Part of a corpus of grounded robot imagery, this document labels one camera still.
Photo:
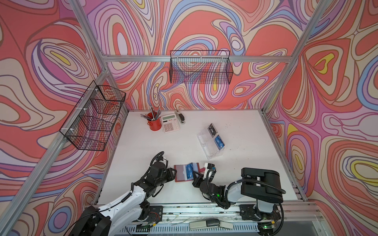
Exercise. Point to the red metal pen bucket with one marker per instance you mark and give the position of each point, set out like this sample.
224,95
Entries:
154,125

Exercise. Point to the pens and pencils bunch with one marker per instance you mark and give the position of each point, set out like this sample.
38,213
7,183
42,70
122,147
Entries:
153,115

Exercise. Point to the grey foot pedal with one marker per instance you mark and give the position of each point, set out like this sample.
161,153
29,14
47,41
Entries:
210,223

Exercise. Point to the pink desk calculator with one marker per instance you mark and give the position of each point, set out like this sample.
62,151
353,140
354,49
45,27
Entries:
170,123

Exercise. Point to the black wire basket left wall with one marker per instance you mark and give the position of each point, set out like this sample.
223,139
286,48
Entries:
98,110

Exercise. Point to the red leather card holder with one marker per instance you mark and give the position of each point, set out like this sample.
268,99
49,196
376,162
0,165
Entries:
185,172

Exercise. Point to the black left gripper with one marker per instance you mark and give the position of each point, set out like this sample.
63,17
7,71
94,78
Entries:
170,172

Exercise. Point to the blue credit card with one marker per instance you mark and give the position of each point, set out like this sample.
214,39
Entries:
219,143
189,168

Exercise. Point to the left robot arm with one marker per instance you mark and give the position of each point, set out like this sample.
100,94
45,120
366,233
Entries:
109,219

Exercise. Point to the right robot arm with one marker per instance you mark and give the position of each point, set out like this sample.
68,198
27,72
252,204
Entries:
260,184

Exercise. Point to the black wire basket wall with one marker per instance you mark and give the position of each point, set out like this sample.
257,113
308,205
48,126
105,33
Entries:
98,110
200,67

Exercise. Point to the grey black stapler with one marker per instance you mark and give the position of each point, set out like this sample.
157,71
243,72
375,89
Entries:
180,116

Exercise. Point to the black VIP credit card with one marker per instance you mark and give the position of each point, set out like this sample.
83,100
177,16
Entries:
212,130

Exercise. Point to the clear acrylic card stand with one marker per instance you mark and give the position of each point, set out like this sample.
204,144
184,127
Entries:
208,144

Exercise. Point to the aluminium frame post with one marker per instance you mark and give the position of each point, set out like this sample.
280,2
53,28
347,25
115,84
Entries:
105,74

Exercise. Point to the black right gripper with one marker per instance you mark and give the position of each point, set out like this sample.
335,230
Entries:
197,181

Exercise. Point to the black wire basket back wall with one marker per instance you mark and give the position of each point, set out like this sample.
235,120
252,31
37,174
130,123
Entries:
200,67

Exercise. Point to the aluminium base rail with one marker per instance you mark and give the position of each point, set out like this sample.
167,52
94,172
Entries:
185,213

